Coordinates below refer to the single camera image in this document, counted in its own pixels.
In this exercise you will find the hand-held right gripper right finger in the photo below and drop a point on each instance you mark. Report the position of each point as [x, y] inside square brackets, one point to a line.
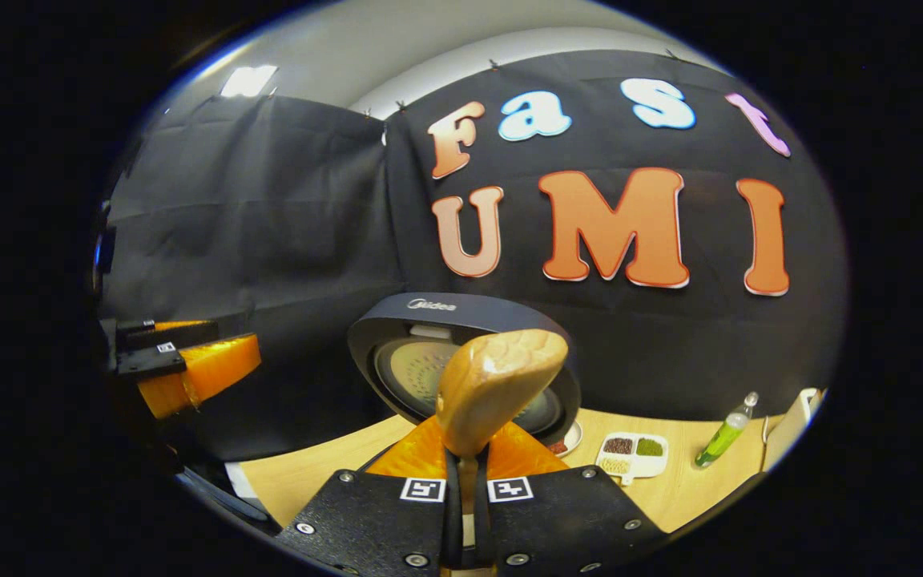
[558, 521]

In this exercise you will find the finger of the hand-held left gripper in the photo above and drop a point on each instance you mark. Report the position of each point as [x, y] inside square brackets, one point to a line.
[165, 334]
[205, 373]

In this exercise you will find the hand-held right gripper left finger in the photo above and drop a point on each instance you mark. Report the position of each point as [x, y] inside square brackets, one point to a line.
[381, 521]

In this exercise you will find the wooden spoon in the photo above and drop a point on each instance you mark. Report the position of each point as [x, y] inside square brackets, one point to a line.
[501, 385]

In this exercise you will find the dark grey rice cooker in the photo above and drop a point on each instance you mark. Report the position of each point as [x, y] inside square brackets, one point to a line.
[397, 320]

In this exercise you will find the round white plate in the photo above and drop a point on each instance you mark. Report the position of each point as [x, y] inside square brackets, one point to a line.
[574, 437]

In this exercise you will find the white divided bean dish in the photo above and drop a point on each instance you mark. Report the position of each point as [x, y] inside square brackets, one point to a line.
[630, 457]

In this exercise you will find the green label plastic bottle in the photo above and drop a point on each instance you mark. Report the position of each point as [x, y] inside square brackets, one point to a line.
[722, 437]

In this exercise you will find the black backdrop cloth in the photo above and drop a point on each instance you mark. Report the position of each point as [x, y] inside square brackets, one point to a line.
[309, 200]

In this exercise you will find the white toaster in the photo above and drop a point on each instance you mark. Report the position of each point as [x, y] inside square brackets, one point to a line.
[790, 433]

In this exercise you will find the ceiling light panel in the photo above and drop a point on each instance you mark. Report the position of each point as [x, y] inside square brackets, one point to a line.
[249, 82]

